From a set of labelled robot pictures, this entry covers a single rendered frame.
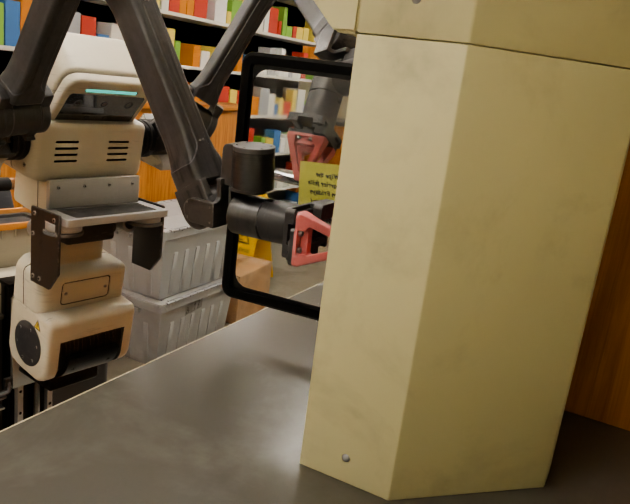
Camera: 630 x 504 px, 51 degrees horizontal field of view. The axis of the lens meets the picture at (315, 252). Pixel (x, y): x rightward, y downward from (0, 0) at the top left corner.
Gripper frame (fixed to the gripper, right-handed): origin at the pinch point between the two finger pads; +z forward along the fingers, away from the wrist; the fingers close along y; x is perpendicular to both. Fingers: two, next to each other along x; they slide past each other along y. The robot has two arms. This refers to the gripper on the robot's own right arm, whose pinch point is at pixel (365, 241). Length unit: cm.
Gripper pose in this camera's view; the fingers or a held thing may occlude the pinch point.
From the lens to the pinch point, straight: 83.6
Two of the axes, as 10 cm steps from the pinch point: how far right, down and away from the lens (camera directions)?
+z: 8.8, 2.1, -4.3
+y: 4.7, -1.8, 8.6
